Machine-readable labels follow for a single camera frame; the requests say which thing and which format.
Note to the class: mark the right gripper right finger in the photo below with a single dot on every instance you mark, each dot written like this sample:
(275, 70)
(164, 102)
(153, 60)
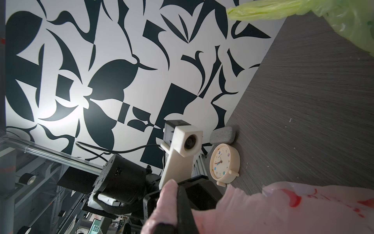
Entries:
(185, 220)

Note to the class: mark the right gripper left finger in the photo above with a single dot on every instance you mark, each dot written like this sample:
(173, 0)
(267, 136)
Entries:
(162, 228)

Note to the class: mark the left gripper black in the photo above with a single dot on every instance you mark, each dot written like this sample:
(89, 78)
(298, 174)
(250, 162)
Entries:
(202, 193)

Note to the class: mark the pink plastic bag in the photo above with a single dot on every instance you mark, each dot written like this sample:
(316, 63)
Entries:
(290, 208)

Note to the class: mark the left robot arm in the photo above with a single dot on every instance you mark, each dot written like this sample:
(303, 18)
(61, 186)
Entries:
(127, 189)

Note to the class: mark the beige alarm clock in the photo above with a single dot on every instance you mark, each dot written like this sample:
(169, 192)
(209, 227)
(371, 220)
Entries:
(224, 164)

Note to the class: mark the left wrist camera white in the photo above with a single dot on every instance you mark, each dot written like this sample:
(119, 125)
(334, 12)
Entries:
(181, 143)

